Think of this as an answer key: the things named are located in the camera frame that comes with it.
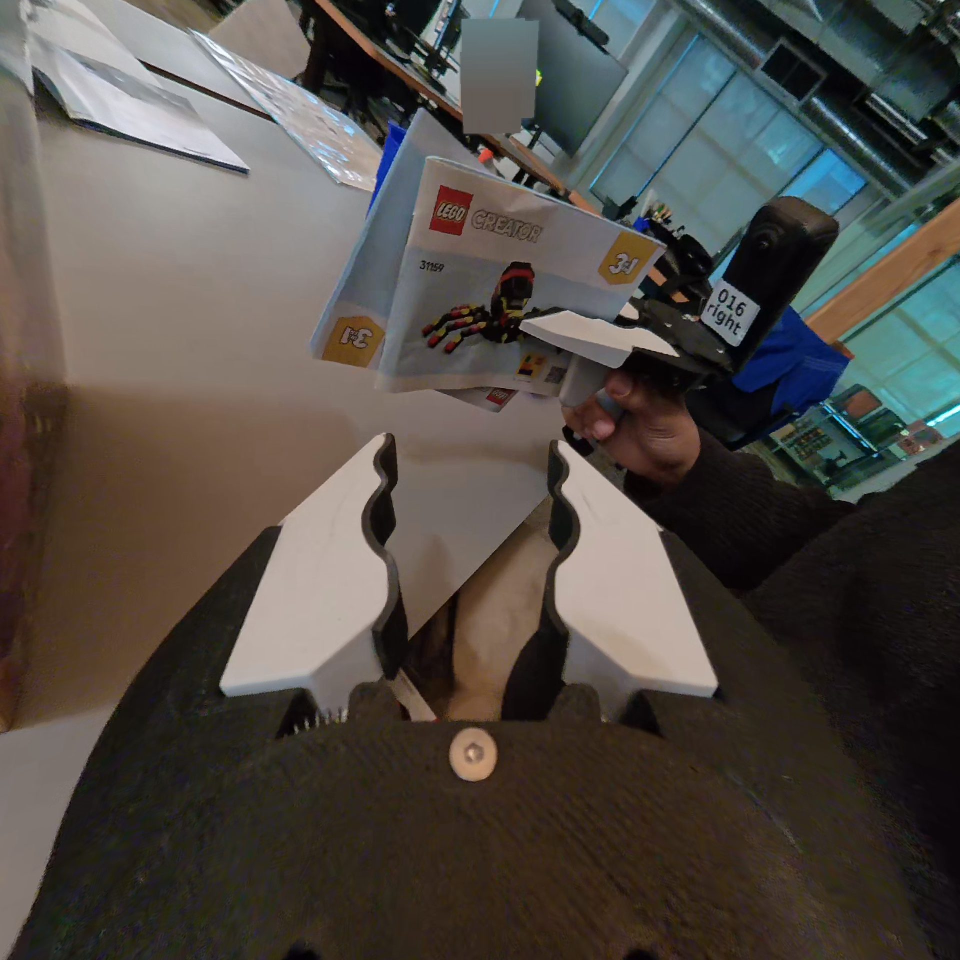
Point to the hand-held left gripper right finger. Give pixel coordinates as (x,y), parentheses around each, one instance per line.
(630,600)

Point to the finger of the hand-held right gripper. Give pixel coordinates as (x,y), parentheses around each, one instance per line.
(592,337)

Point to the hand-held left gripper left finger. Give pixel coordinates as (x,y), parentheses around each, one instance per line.
(315,585)

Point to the thin instruction booklet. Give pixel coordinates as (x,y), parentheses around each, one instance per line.
(495,397)

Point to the spider instruction booklet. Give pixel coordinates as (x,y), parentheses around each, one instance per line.
(465,300)

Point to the white instruction booklet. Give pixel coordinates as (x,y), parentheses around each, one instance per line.
(367,285)

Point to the person's right forearm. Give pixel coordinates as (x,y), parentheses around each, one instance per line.
(750,510)

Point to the person's right hand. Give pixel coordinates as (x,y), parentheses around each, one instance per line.
(645,427)

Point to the black computer monitor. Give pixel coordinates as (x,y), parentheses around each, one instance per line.
(577,82)

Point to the blue plastic bin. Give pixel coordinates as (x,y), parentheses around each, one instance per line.
(390,161)

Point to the clear plastic bag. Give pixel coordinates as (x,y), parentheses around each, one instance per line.
(300,112)

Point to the open light blue booklet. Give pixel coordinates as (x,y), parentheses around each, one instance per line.
(127,105)

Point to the silver ventilation duct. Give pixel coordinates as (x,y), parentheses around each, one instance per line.
(862,142)

